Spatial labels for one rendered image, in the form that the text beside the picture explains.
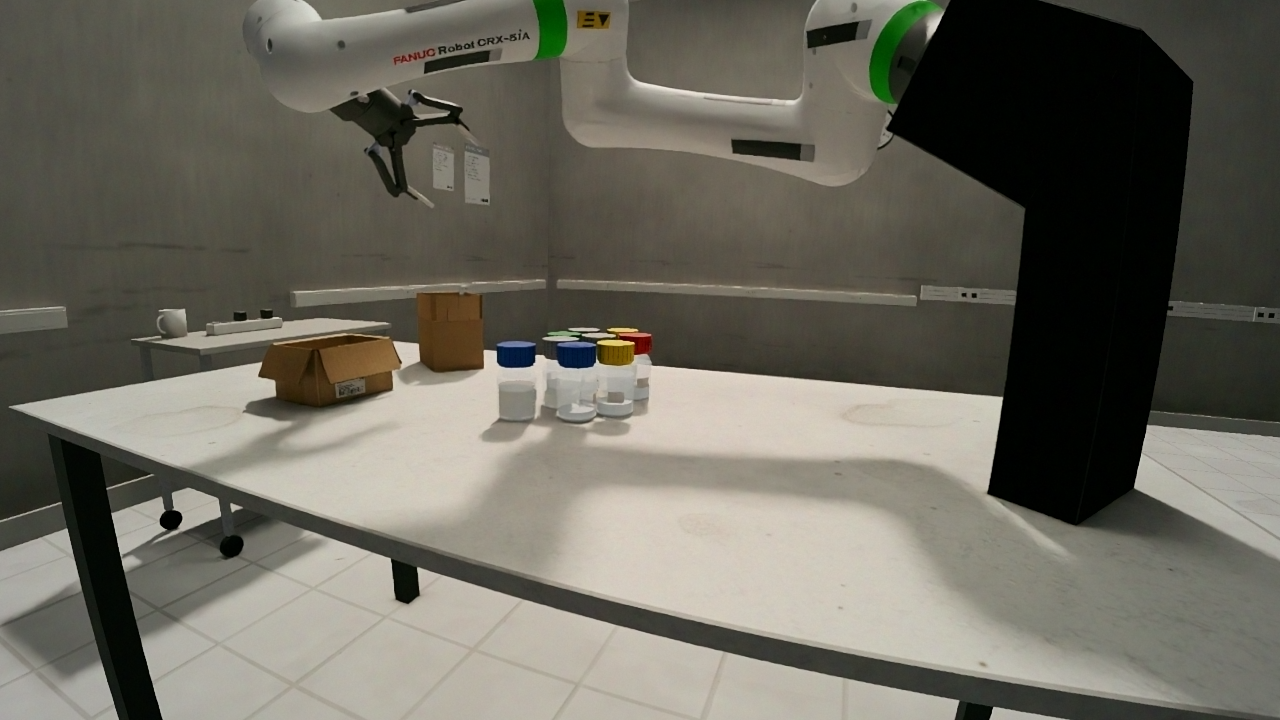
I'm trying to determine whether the white bottle with dark blue cap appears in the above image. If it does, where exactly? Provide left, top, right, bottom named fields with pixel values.
left=497, top=342, right=538, bottom=421

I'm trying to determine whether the bottle with red cap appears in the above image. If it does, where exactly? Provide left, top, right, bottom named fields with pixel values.
left=620, top=333, right=652, bottom=401

